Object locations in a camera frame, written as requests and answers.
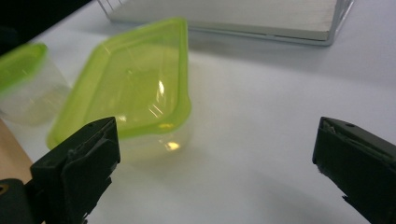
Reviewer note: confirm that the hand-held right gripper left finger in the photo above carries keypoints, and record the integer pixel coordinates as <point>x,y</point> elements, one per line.
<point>77,174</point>

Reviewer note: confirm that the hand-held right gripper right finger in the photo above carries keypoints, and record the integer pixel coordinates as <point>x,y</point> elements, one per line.
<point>358,161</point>

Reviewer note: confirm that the round container with green lid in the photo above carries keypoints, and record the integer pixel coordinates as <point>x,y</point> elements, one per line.
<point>28,93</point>

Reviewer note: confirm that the rectangular container with green lid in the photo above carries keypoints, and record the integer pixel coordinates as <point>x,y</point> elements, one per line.
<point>134,84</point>

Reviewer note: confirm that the wooden table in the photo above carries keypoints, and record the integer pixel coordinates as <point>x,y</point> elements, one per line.
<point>12,155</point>

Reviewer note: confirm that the white table board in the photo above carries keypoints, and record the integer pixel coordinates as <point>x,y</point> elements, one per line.
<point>264,109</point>

